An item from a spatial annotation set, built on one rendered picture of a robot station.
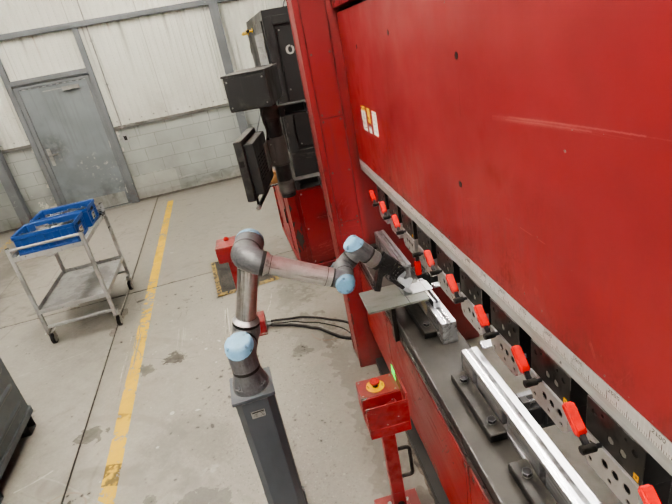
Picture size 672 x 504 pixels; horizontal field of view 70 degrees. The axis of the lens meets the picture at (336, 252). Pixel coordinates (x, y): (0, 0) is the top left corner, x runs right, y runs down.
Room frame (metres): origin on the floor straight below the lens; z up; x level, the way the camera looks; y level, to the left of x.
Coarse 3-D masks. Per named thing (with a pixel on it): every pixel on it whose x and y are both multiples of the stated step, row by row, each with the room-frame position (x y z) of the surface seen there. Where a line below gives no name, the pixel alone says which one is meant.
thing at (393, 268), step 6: (384, 252) 1.79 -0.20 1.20; (384, 258) 1.77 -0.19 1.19; (390, 258) 1.77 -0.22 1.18; (378, 264) 1.75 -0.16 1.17; (384, 264) 1.77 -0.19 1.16; (390, 264) 1.77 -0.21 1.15; (396, 264) 1.76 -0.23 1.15; (384, 270) 1.77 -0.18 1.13; (390, 270) 1.75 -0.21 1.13; (396, 270) 1.77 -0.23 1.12; (402, 270) 1.76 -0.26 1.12; (390, 276) 1.75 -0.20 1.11; (396, 276) 1.77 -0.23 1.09
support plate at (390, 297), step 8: (384, 288) 1.85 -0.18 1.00; (392, 288) 1.84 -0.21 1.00; (360, 296) 1.82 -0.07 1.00; (368, 296) 1.81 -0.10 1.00; (376, 296) 1.79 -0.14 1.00; (384, 296) 1.78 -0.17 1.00; (392, 296) 1.77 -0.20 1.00; (400, 296) 1.76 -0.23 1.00; (408, 296) 1.74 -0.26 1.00; (416, 296) 1.73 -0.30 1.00; (424, 296) 1.72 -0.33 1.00; (368, 304) 1.74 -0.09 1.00; (376, 304) 1.73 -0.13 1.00; (384, 304) 1.72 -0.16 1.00; (392, 304) 1.71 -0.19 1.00; (400, 304) 1.69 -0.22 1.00; (408, 304) 1.69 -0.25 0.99; (368, 312) 1.68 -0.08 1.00; (376, 312) 1.68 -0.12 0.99
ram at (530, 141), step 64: (384, 0) 1.77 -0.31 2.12; (448, 0) 1.24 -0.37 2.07; (512, 0) 0.95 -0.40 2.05; (576, 0) 0.76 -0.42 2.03; (640, 0) 0.64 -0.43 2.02; (384, 64) 1.86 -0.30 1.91; (448, 64) 1.26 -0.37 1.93; (512, 64) 0.95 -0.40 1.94; (576, 64) 0.76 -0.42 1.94; (640, 64) 0.63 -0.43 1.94; (384, 128) 1.99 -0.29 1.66; (448, 128) 1.30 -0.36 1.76; (512, 128) 0.96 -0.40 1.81; (576, 128) 0.76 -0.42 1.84; (640, 128) 0.62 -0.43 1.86; (448, 192) 1.33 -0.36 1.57; (512, 192) 0.96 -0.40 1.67; (576, 192) 0.75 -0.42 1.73; (640, 192) 0.61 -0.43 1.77; (512, 256) 0.97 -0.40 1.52; (576, 256) 0.74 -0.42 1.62; (640, 256) 0.60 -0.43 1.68; (576, 320) 0.74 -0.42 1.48; (640, 320) 0.59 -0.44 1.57; (640, 384) 0.57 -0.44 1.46
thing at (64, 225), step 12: (60, 216) 4.23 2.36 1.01; (72, 216) 4.24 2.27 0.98; (24, 228) 4.13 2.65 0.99; (36, 228) 4.07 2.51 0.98; (48, 228) 3.98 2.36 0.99; (60, 228) 3.90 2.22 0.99; (72, 228) 3.92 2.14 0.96; (84, 228) 4.17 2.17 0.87; (12, 240) 3.83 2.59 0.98; (24, 240) 3.85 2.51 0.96; (36, 240) 3.87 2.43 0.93; (60, 240) 3.90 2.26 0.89; (72, 240) 3.91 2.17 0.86; (24, 252) 3.85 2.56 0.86
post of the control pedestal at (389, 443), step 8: (384, 440) 1.42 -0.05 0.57; (392, 440) 1.42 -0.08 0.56; (384, 448) 1.42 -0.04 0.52; (392, 448) 1.42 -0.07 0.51; (384, 456) 1.46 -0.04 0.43; (392, 456) 1.42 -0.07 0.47; (392, 464) 1.42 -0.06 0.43; (392, 472) 1.42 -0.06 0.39; (400, 472) 1.42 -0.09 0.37; (392, 480) 1.42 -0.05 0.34; (400, 480) 1.42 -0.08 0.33; (392, 488) 1.42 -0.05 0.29; (400, 488) 1.42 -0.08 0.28; (392, 496) 1.44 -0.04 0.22; (400, 496) 1.42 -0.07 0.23
